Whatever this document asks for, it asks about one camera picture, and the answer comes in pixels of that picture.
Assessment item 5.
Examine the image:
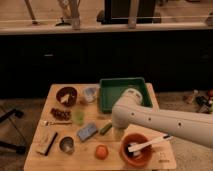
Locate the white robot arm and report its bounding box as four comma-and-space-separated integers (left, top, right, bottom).
112, 88, 213, 148

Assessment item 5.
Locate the green pepper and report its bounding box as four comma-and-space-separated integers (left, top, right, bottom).
99, 123, 112, 135

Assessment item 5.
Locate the blue sponge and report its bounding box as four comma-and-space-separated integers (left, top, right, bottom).
77, 122, 98, 142

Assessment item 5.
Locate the wooden black eraser block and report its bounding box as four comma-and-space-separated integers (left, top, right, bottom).
36, 131, 58, 156

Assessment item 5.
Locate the white brush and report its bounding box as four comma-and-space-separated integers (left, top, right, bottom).
128, 134, 172, 153

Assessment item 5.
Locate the metal cup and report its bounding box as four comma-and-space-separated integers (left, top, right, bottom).
59, 137, 74, 154

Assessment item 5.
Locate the brown grape bunch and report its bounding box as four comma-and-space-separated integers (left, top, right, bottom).
50, 108, 71, 121

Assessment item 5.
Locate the wooden table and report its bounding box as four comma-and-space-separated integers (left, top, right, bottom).
24, 84, 177, 171

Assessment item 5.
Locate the dark red bowl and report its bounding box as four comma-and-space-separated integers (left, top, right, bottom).
56, 87, 77, 107

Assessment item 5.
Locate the orange bowl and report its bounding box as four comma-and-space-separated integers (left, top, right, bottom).
119, 133, 152, 168

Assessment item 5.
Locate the green plastic cup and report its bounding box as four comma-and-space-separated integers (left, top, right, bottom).
73, 110, 84, 126

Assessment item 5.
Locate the clear plastic cup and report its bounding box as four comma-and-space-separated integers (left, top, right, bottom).
83, 87, 97, 103

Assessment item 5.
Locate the orange fruit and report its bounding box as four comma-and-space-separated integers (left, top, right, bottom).
95, 145, 108, 160

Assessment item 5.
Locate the black tripod stand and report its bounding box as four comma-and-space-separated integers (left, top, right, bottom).
0, 106, 27, 155

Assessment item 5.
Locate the green plastic tray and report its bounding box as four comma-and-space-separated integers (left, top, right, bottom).
99, 77, 152, 114

